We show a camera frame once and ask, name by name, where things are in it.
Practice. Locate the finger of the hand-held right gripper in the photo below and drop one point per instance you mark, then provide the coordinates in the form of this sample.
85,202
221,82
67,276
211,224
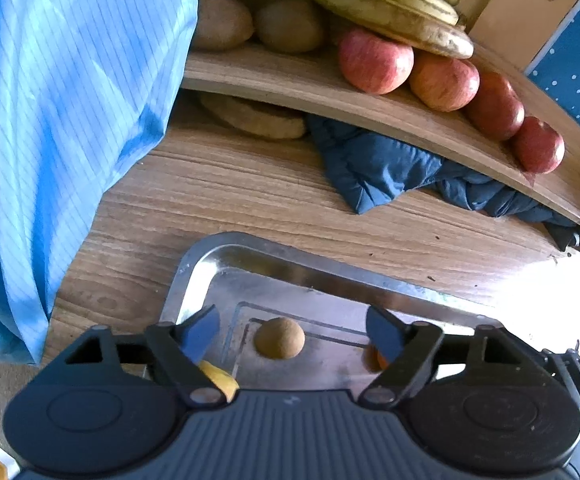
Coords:
577,385

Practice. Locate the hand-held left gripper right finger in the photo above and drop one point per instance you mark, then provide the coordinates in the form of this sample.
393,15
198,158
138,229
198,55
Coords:
384,332

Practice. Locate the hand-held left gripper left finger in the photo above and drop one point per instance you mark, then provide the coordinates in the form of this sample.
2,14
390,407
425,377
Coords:
199,332

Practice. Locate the small orange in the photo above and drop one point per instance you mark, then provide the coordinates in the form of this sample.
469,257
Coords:
372,360

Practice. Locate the yellow lemon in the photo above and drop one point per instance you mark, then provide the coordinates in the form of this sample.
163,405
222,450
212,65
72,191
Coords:
220,382

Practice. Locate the metal tray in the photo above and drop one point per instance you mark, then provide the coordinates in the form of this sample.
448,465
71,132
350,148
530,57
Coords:
320,360

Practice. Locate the small brown kiwi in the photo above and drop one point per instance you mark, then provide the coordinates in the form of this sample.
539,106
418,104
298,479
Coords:
280,338

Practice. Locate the dark blue cloth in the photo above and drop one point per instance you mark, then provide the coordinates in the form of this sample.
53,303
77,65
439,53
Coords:
379,170

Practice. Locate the flat brown round pad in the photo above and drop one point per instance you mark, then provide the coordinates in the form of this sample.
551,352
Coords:
255,117

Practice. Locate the light blue striped coat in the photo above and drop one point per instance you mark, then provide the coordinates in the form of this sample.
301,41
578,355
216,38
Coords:
60,135

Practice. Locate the red apple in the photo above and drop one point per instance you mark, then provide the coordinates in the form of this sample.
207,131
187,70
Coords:
538,146
494,106
375,61
443,82

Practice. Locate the wooden shelf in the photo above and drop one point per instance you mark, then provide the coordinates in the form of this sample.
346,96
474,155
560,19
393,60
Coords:
295,75

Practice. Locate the large brown kiwi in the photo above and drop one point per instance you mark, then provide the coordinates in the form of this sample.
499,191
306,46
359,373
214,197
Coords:
290,27
222,22

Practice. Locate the blue white-dotted board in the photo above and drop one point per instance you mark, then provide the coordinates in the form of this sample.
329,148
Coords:
579,70

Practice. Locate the yellow banana bunch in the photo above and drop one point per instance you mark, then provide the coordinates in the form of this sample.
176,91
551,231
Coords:
384,10

